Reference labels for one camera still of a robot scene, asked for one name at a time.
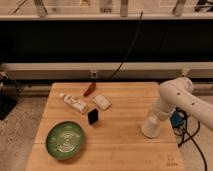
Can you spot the red-brown handled tool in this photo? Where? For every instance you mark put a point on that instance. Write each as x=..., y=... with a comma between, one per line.
x=90, y=89

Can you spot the green ceramic bowl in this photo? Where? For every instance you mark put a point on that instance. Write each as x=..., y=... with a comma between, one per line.
x=64, y=140

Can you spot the black eraser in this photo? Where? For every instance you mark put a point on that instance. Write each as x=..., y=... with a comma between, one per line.
x=93, y=116

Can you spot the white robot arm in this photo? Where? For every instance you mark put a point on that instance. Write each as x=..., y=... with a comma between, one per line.
x=178, y=93

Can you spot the blue connector box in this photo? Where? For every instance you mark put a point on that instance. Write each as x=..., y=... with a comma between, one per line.
x=177, y=119

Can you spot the black equipment at left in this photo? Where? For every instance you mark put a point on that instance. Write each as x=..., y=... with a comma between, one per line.
x=7, y=103

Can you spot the white tube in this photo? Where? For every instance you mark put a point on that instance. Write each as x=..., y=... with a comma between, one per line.
x=74, y=103

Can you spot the white rectangular packet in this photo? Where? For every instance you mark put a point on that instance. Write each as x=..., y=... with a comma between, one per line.
x=102, y=102

